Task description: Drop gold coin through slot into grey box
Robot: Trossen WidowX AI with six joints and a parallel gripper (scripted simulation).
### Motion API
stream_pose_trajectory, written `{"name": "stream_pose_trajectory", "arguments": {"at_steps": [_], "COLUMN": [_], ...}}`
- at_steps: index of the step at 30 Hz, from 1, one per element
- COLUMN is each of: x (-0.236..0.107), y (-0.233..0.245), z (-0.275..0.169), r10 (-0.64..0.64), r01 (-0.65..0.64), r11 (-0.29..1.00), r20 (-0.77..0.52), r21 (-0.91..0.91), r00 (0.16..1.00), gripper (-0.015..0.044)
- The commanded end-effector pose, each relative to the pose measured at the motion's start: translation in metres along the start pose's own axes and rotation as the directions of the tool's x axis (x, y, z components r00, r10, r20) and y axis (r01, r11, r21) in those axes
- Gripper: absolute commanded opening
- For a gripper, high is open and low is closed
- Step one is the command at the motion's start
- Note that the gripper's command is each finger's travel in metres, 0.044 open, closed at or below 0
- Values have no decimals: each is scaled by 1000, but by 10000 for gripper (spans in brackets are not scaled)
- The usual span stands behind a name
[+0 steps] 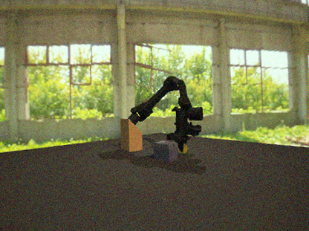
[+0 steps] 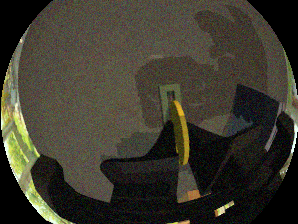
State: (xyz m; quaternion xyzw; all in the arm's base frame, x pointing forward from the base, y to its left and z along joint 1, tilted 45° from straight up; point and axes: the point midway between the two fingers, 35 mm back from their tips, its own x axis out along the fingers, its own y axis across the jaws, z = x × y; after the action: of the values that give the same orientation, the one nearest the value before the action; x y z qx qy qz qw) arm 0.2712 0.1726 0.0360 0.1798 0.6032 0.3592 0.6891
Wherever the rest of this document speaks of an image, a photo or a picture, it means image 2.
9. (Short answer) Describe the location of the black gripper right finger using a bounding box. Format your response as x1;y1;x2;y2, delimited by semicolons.
186;121;261;197

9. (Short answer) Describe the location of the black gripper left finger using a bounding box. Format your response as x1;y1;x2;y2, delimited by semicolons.
100;120;180;197

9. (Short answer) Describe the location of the gold coin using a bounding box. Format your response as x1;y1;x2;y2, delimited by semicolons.
170;100;190;165

